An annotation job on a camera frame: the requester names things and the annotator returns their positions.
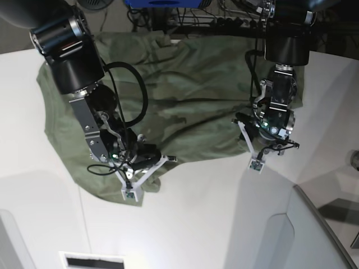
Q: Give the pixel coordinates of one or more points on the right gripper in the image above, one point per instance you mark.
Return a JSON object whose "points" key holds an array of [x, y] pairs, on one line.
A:
{"points": [[140, 157]]}

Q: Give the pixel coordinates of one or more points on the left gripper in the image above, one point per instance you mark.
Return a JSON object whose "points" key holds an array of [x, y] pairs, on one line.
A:
{"points": [[261, 135]]}

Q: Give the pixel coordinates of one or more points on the green t-shirt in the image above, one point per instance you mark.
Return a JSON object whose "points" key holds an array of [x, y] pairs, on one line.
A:
{"points": [[195, 87]]}

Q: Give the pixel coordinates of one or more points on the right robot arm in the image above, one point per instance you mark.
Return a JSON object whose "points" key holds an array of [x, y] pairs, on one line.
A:
{"points": [[60, 33]]}

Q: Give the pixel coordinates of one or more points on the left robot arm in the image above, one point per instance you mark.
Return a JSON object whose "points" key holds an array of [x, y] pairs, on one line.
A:
{"points": [[286, 26]]}

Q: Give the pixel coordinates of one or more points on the black power strip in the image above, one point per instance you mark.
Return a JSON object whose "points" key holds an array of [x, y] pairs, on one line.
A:
{"points": [[233, 22]]}

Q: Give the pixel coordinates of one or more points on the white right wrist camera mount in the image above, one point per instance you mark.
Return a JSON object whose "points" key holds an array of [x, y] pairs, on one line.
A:
{"points": [[132, 180]]}

